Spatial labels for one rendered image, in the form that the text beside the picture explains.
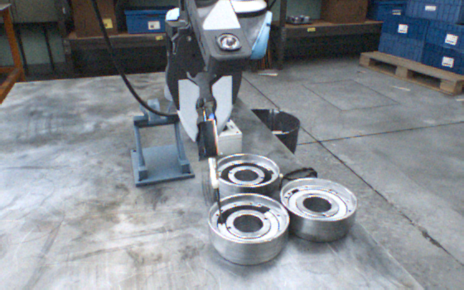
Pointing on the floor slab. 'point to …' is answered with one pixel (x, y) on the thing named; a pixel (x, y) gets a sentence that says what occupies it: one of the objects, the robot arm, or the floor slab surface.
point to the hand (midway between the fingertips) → (205, 132)
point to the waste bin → (283, 123)
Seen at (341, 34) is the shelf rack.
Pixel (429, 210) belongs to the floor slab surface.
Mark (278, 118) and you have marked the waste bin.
